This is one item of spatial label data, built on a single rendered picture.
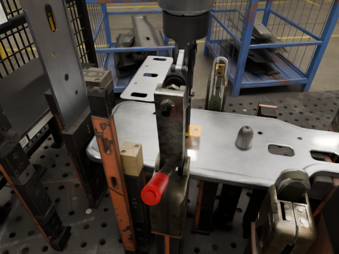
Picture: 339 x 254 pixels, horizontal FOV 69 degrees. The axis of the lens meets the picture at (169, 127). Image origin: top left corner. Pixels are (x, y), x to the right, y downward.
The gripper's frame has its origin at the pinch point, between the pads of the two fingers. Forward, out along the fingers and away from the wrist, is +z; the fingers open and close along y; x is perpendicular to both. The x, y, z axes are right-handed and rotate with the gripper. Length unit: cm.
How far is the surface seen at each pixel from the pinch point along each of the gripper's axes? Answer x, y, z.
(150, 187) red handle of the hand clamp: -0.6, -25.6, -8.9
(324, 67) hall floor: -134, 276, 107
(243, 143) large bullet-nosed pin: -13.2, -1.5, 4.4
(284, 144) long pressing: -22.0, 1.9, 6.1
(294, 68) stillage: -86, 227, 89
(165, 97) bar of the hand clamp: -0.5, -17.3, -15.0
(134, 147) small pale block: 6.4, -12.1, -0.5
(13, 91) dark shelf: 45.1, 4.5, 2.9
